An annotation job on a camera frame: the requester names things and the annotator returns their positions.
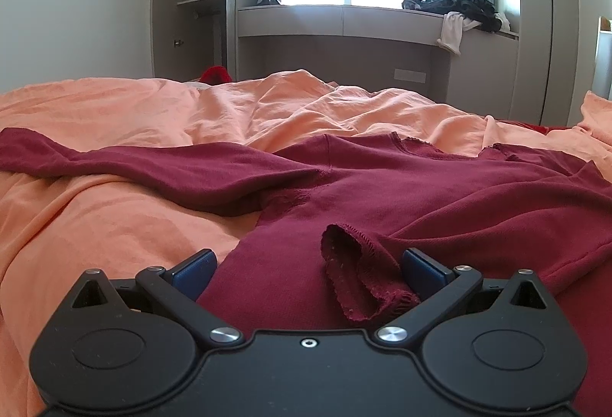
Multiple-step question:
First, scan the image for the white wall socket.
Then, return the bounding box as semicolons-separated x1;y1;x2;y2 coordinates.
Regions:
393;69;427;83

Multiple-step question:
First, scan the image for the dark red long-sleeve shirt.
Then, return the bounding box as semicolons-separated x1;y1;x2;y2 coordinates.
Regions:
1;128;611;416

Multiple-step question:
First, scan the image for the white hanging garment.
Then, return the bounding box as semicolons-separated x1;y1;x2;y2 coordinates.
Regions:
437;12;481;56

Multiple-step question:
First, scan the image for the tall grey wardrobe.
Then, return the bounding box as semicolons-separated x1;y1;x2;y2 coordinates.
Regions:
510;0;596;126

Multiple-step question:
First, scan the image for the orange duvet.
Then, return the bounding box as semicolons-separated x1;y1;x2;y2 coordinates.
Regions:
1;71;611;416

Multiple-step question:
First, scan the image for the grey window desk unit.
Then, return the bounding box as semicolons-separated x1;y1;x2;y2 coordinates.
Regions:
236;6;518;117

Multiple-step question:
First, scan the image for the grey padded headboard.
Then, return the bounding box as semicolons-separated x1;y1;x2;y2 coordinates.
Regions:
591;17;612;100

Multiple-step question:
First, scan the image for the bright red object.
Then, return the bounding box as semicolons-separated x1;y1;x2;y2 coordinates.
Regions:
198;66;233;85

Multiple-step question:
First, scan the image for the dark clothes pile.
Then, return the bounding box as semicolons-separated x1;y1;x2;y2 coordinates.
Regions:
402;0;509;33

